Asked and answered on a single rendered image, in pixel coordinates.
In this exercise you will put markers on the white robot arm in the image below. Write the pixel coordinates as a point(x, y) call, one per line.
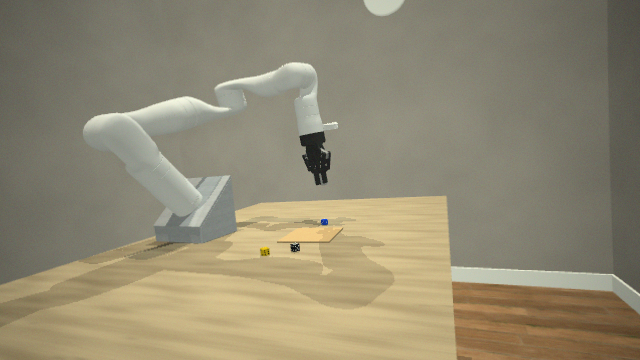
point(128, 136)

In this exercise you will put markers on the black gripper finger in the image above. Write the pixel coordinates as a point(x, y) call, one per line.
point(325, 159)
point(311, 167)

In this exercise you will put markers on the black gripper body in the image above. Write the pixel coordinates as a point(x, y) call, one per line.
point(313, 142)

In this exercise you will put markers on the tan square mat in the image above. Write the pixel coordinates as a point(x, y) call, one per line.
point(311, 235)

